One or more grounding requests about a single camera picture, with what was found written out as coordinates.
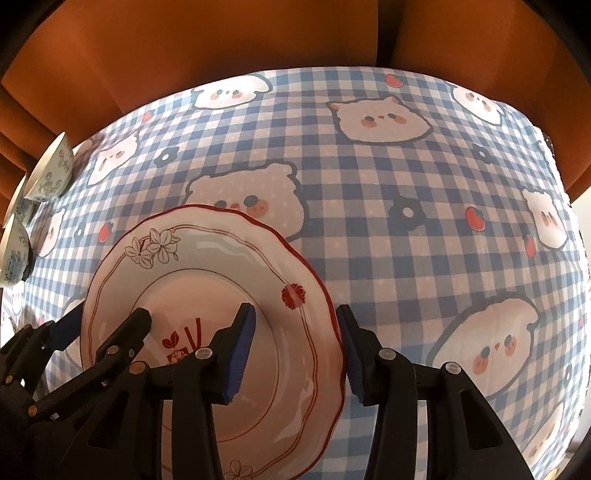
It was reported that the red rimmed white plate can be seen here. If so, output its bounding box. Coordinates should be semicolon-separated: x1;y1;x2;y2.
79;204;347;480

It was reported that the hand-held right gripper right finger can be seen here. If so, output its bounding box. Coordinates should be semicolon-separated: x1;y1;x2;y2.
335;305;532;480

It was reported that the blue checked cartoon tablecloth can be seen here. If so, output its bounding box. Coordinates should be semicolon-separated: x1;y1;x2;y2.
0;67;587;480

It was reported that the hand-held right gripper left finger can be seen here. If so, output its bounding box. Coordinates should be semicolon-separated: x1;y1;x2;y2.
69;303;256;480

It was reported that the orange curtain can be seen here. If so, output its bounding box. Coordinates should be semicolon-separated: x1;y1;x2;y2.
0;0;591;222

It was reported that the white blue floral bowl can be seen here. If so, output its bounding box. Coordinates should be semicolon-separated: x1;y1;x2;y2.
9;178;38;227
23;131;75;203
0;215;34;287

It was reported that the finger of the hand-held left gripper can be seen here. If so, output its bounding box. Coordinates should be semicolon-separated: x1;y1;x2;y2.
0;302;86;386
28;308;153;416

